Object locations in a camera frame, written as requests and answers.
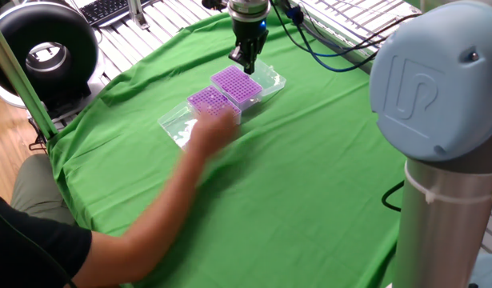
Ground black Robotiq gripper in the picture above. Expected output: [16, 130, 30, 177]
[228, 18, 270, 76]

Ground purple pipette tip box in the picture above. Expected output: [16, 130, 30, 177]
[157, 85, 242, 152]
[210, 58, 287, 112]

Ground bare human forearm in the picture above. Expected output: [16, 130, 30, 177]
[71, 147, 206, 288]

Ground bare human hand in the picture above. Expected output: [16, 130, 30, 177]
[185, 110, 241, 159]

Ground silver metal stand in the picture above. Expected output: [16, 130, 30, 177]
[127, 0, 150, 31]

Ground green table cloth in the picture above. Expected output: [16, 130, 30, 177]
[46, 10, 409, 288]

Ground black computer keyboard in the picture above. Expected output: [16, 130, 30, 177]
[75, 0, 150, 27]

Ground olive trousers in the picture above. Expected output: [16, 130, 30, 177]
[9, 154, 77, 225]

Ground black shirt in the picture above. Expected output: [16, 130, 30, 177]
[0, 191, 93, 288]

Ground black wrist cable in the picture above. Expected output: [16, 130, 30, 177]
[269, 0, 422, 73]

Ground green frame post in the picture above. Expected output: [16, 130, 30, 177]
[0, 14, 58, 141]

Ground black ring-shaped device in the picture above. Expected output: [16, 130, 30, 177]
[0, 0, 106, 121]

